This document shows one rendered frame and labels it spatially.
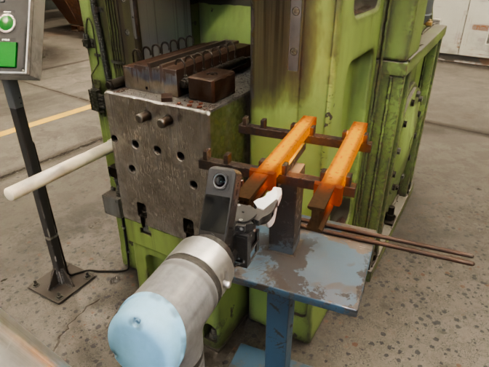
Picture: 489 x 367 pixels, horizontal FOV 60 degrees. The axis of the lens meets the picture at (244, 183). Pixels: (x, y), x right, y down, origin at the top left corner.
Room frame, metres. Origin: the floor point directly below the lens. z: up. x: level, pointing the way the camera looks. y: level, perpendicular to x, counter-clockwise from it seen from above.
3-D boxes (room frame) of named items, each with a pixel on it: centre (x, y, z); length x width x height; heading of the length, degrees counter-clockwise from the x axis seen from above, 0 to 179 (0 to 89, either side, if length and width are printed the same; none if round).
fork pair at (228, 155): (0.88, 0.02, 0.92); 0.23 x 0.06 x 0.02; 158
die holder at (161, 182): (1.39, 0.12, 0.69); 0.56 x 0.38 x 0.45; 150
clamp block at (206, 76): (1.19, 0.09, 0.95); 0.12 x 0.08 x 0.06; 150
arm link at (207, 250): (0.45, 0.06, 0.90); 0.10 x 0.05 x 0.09; 67
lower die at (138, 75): (1.41, 0.17, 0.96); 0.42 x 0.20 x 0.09; 150
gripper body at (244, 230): (0.53, 0.03, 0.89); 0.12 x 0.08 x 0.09; 157
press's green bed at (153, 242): (1.39, 0.12, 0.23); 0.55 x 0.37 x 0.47; 150
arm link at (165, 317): (0.38, 0.09, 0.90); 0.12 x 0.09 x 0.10; 157
